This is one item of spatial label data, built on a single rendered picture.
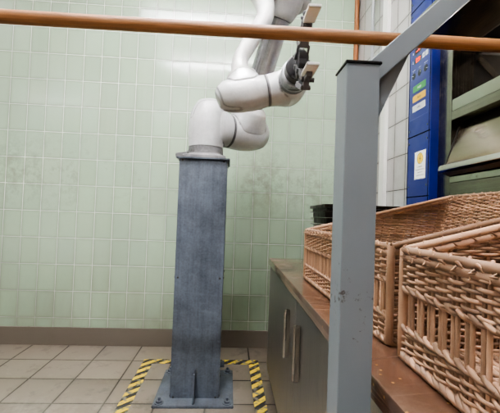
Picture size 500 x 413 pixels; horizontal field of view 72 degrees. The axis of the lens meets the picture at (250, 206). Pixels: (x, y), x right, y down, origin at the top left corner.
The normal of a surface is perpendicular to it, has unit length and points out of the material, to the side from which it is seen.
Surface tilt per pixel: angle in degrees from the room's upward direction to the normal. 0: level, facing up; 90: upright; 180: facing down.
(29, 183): 90
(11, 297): 90
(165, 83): 90
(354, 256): 90
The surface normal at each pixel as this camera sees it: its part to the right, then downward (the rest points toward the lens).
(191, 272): 0.06, -0.02
